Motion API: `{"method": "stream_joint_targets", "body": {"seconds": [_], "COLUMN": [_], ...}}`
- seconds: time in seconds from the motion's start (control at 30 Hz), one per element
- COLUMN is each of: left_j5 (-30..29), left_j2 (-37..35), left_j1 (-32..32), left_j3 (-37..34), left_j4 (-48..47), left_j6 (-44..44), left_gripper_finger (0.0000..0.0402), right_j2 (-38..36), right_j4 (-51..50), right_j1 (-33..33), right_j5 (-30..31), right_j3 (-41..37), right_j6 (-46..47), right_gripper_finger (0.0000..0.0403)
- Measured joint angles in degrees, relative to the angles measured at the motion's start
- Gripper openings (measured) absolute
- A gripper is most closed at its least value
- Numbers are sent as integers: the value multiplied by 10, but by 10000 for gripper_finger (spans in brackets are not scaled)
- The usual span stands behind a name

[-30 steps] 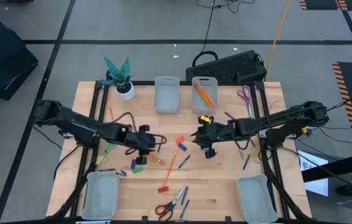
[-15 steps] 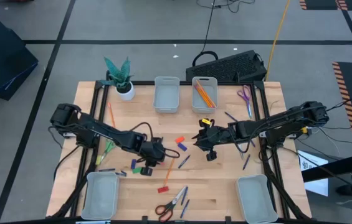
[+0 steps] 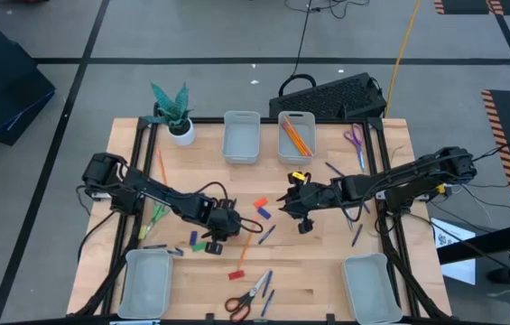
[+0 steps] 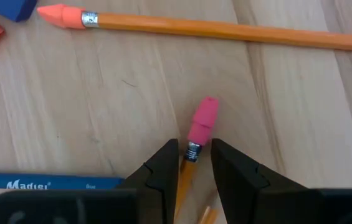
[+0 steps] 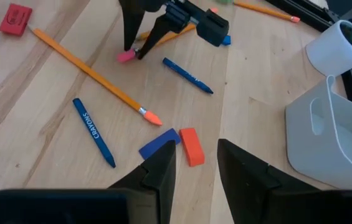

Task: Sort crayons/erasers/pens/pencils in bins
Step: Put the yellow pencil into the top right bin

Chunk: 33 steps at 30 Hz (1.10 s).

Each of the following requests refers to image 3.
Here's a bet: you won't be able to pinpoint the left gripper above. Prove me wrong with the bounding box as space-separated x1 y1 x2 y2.
199 197 245 255

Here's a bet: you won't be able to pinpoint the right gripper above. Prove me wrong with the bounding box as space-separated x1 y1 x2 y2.
276 170 328 235

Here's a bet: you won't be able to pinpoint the green handled scissors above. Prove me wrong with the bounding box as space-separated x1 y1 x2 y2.
144 201 171 238

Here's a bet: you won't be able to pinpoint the purple handled scissors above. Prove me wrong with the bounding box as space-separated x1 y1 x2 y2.
343 122 366 173

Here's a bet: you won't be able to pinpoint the large black red scissors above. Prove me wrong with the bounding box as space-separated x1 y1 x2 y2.
224 268 274 324

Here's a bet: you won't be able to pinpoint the grey plastic bin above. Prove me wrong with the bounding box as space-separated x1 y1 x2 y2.
276 110 317 165
116 248 174 320
221 110 262 165
340 252 403 325

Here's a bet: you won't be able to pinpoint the snake plant in white pot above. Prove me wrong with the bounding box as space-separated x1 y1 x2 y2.
142 80 197 147

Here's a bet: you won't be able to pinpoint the white paper sheet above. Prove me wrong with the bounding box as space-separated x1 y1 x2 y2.
430 218 478 286

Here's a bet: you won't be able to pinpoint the black stand beam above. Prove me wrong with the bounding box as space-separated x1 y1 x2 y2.
436 219 510 266

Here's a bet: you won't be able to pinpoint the dark folded case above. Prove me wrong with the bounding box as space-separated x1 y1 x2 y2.
0 9 57 147

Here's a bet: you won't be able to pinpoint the black table frame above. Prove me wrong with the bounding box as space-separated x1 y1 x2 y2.
71 116 452 325

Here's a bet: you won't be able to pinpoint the black cable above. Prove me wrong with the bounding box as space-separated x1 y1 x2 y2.
278 0 371 98

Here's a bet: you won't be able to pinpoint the yellow cable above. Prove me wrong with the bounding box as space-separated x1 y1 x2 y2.
384 0 422 119

